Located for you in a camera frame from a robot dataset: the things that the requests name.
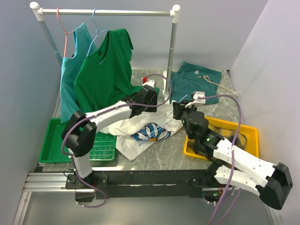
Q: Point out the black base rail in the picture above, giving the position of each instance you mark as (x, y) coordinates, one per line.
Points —
(157, 183)

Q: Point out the blue wire hanger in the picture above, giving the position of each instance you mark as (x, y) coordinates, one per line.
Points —
(161, 127)

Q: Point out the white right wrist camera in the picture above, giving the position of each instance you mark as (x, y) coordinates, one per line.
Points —
(197, 99)

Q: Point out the white metal clothes rack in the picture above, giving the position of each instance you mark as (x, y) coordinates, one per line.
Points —
(173, 13)

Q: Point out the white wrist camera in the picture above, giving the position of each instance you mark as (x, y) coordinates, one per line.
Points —
(149, 82)
(197, 99)

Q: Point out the dark green shorts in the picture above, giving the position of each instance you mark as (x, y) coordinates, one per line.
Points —
(190, 78)

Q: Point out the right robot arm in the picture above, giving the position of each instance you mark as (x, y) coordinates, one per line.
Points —
(272, 183)

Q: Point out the pink wire hanger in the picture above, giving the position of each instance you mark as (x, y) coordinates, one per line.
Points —
(65, 32)

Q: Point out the green plastic tray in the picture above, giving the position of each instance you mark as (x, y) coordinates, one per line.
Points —
(103, 149)

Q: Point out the white t-shirt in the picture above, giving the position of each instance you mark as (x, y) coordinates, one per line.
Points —
(123, 129)

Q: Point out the light blue t-shirt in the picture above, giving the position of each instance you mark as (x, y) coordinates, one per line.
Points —
(70, 69)

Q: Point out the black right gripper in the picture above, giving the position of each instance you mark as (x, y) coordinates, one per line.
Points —
(178, 109)

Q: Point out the green t-shirt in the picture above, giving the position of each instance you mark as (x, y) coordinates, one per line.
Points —
(105, 75)

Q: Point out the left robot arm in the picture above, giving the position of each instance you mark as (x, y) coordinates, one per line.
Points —
(79, 134)

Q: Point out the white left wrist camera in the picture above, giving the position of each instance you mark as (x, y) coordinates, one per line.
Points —
(149, 82)

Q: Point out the yellow plastic tray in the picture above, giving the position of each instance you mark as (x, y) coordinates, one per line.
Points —
(247, 138)

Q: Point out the blue hanger holding green shirt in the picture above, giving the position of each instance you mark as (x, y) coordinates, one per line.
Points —
(95, 43)

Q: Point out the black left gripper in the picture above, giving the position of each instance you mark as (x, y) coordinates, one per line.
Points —
(154, 100)

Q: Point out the yellow plaid cloth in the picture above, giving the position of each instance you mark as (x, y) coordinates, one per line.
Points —
(199, 149)

